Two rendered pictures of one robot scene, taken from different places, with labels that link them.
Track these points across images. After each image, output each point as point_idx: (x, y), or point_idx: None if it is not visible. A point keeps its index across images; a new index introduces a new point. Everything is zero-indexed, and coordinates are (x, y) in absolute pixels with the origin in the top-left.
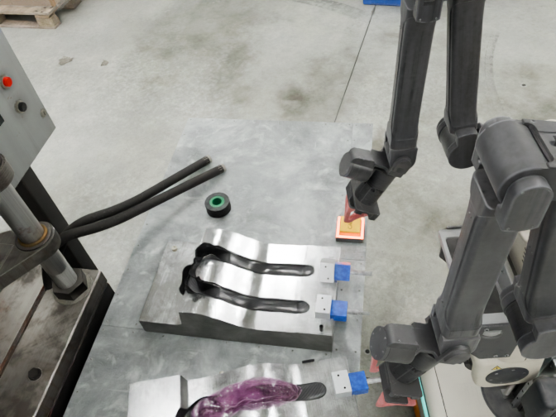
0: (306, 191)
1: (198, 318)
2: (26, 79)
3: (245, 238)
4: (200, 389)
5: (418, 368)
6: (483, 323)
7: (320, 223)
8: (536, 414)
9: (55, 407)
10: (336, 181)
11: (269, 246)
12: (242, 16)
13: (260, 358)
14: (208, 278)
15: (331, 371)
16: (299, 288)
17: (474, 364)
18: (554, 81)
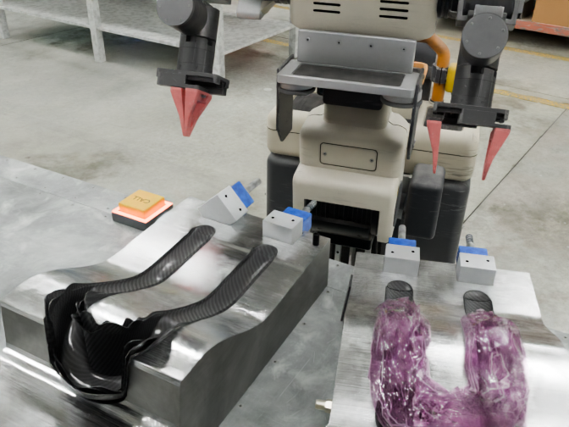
0: (20, 232)
1: (208, 366)
2: None
3: (78, 268)
4: (354, 423)
5: (497, 66)
6: (414, 84)
7: (100, 236)
8: (434, 214)
9: None
10: (40, 202)
11: (114, 259)
12: None
13: (298, 366)
14: (135, 317)
15: (375, 269)
16: (228, 247)
17: (385, 203)
18: (13, 152)
